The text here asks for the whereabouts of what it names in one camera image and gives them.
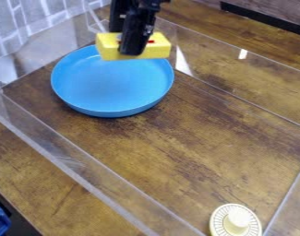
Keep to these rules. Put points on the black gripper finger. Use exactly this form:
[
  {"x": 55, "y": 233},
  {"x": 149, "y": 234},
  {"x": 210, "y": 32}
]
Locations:
[
  {"x": 138, "y": 20},
  {"x": 119, "y": 8}
]

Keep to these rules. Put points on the clear acrylic corner bracket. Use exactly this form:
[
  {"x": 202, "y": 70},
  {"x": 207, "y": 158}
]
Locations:
[{"x": 96, "y": 15}]

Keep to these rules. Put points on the yellow butter brick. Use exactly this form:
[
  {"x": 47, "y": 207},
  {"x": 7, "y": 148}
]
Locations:
[{"x": 107, "y": 43}]

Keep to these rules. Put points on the cream round lid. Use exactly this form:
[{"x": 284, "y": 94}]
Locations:
[{"x": 234, "y": 220}]

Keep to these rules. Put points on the blue round tray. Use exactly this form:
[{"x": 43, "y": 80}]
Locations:
[{"x": 110, "y": 89}]

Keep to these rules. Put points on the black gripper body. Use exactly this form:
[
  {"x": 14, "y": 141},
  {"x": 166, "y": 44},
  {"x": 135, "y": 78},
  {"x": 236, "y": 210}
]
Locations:
[{"x": 151, "y": 5}]

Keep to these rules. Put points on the clear acrylic barrier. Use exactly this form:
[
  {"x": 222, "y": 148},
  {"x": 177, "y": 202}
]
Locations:
[{"x": 138, "y": 208}]

